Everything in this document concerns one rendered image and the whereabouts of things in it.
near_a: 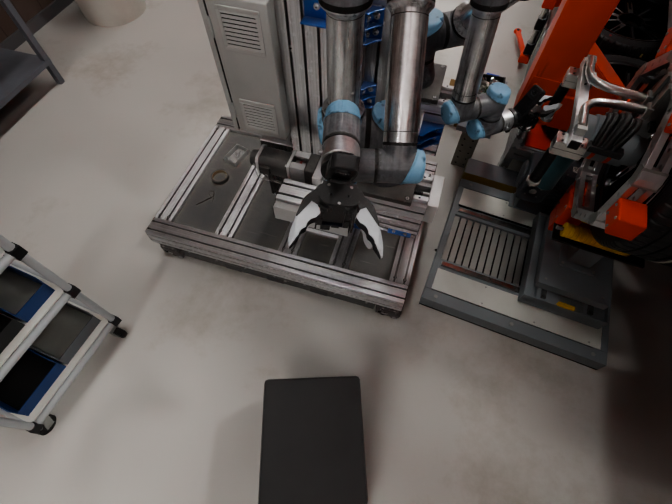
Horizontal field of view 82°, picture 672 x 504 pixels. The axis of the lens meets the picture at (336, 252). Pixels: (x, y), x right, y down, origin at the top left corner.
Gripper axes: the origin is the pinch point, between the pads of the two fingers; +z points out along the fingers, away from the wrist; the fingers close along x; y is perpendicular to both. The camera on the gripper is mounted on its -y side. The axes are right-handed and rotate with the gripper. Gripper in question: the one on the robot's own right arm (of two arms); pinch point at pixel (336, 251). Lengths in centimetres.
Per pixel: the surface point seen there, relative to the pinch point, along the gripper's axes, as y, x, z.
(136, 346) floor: 135, 76, -16
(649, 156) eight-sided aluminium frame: 12, -84, -47
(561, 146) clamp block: 21, -68, -57
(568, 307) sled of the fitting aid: 91, -114, -38
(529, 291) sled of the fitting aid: 96, -101, -47
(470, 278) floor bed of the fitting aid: 107, -79, -56
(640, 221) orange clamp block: 24, -87, -34
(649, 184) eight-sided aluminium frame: 17, -86, -42
